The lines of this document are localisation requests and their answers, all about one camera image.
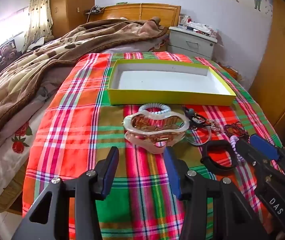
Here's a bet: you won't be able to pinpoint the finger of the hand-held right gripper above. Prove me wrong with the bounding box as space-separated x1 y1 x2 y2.
236 139 278 184
250 134 285 178

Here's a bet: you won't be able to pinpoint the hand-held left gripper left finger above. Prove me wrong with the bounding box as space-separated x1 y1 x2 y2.
11 146 120 240

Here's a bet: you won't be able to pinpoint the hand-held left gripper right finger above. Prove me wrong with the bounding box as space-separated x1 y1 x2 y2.
164 147 275 240

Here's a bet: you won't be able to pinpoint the purple spiral hair tie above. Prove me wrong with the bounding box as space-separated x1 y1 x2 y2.
230 135 245 164

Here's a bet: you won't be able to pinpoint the dark bead bracelet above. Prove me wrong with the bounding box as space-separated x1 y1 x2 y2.
224 121 249 140

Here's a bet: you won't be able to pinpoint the black smart band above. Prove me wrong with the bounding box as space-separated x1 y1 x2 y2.
200 140 239 174

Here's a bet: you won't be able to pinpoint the rhinestone hair clip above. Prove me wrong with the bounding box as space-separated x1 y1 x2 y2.
202 119 223 134

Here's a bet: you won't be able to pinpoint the grey hair ties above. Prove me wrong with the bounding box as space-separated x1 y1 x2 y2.
186 127 211 147

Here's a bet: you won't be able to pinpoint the beige hair claw clip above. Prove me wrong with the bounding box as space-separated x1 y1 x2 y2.
123 111 190 154

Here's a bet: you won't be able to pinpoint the black hair tie with bead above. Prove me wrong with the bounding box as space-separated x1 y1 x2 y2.
182 106 208 128

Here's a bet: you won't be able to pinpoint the light blue spiral hair tie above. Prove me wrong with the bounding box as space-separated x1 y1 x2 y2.
139 103 171 117

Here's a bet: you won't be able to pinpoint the yellow-green cardboard box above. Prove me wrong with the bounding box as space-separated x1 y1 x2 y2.
108 59 237 106

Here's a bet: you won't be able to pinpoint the plaid cloth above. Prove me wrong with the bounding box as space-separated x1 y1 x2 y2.
23 51 283 240

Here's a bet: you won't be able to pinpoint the large wooden closet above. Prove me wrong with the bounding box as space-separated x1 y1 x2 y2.
249 0 285 148

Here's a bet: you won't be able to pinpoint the floral bed sheet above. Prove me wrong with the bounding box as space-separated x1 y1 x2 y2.
0 97 48 215

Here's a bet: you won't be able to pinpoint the grey nightstand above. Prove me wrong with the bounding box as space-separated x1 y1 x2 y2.
167 26 218 60

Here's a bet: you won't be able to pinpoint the brown fleece blanket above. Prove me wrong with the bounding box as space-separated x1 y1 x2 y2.
0 16 170 150

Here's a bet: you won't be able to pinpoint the clutter on nightstand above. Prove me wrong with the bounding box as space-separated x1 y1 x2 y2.
179 15 219 37

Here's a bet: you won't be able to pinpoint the wooden bed headboard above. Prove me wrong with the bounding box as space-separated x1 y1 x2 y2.
88 4 181 28

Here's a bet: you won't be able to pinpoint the brown teddy bear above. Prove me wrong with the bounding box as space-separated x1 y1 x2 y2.
0 40 18 64

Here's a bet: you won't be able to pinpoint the power strip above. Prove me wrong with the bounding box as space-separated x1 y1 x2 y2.
84 5 104 15

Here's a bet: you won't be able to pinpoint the dotted curtain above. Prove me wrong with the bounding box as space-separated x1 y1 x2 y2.
23 0 54 53

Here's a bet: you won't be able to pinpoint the tall wooden wardrobe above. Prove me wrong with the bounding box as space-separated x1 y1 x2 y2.
50 0 95 40

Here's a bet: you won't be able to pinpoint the window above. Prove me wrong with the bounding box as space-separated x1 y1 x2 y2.
0 5 30 55

